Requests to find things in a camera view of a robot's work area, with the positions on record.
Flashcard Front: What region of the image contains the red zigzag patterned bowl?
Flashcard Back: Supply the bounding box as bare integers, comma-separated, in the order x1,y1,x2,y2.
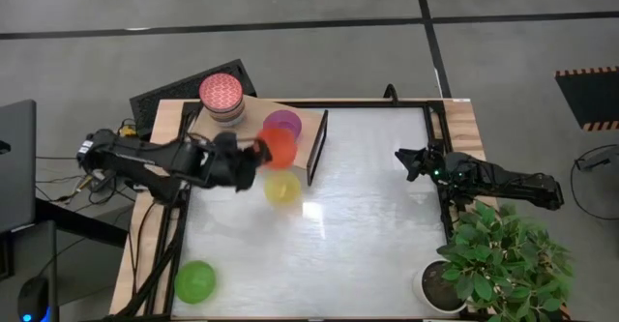
198,73,245,113

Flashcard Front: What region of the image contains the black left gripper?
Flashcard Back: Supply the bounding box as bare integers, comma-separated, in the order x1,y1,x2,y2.
212,132,274,193

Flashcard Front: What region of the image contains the yellow plastic bowl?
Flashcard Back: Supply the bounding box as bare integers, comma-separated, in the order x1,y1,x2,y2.
263,170,303,206

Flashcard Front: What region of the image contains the orange patterned bowl teal outside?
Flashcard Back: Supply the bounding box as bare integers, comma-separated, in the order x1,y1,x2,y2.
211,118,245,130

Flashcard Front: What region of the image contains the blue radial striped bowl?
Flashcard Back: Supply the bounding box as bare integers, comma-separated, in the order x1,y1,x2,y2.
207,105,246,117

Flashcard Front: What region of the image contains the black perforated computer case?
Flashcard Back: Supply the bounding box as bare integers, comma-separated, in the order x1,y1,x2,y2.
129,59,258,137

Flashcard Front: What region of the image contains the grey laptop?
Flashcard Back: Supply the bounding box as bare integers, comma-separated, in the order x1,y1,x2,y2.
0,99,38,234

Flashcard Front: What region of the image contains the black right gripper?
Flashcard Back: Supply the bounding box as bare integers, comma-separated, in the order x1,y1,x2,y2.
394,141,452,187

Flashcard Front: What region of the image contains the green leafy potted plant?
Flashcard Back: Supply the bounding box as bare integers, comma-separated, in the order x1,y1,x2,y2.
436,200,575,322

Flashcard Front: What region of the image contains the black hazard striped floor mat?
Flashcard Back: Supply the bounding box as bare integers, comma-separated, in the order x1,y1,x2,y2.
554,65,619,132

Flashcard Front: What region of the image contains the white plant pot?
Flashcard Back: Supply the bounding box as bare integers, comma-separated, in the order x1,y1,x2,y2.
413,259,469,315

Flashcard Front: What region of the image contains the purple plastic bowl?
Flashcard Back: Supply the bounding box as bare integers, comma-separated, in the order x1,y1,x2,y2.
262,109,304,140

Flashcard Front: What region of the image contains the black aluminium table frame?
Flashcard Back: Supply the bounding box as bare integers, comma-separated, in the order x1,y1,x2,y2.
110,98,459,322

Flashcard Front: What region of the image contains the black desk beam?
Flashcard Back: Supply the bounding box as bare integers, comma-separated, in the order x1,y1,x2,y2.
33,197,130,249

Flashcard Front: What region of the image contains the green plastic bowl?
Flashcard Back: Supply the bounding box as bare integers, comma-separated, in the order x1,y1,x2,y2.
174,260,218,306

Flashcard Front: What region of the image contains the black computer mouse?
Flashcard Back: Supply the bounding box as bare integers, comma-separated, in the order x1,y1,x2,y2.
16,276,50,322

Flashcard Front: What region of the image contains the wooden shelf with black legs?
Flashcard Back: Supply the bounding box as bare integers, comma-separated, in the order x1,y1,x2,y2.
187,94,330,187

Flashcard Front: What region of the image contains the red plastic bowl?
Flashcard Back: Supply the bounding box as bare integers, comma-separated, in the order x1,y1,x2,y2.
255,127,299,171

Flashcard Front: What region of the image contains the grey floor device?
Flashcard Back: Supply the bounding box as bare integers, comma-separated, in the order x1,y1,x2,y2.
574,144,619,172

